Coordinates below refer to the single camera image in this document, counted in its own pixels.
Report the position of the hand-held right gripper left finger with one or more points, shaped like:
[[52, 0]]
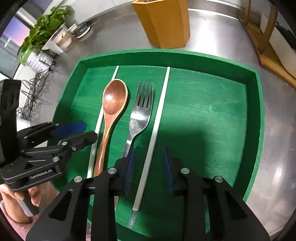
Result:
[[129, 171]]

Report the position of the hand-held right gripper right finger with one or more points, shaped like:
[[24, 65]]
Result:
[[167, 171]]

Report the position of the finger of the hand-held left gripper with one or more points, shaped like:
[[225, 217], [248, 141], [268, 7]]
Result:
[[83, 140], [67, 128]]

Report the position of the white chopstick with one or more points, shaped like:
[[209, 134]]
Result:
[[159, 111], [98, 125]]

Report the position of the reddish wooden spoon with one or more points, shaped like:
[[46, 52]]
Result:
[[114, 97]]

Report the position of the metal fork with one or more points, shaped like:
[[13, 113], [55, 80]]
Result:
[[140, 115]]

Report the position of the green wooden tray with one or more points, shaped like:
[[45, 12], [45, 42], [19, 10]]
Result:
[[203, 111]]

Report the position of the hexagonal wooden utensil holder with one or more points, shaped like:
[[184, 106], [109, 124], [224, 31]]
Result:
[[166, 25]]

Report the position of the person's left forearm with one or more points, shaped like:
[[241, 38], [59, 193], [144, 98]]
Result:
[[13, 229]]

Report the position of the person's left hand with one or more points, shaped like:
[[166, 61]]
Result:
[[10, 205]]

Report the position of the white patterned cup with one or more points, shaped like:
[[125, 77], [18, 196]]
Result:
[[52, 44]]

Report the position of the glass jar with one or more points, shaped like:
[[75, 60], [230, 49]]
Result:
[[68, 41]]

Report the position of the small dark bowl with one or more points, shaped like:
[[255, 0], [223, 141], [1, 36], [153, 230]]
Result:
[[82, 30]]

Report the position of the small white cup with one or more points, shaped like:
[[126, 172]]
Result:
[[72, 27]]

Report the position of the green plant in ribbed pot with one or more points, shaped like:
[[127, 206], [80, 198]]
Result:
[[44, 27]]

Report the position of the wooden shelf rack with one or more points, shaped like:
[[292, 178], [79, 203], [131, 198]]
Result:
[[268, 58]]

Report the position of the white plastic bin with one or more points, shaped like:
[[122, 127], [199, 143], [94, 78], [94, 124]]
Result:
[[284, 58]]

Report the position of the black items in bin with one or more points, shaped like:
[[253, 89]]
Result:
[[286, 32]]

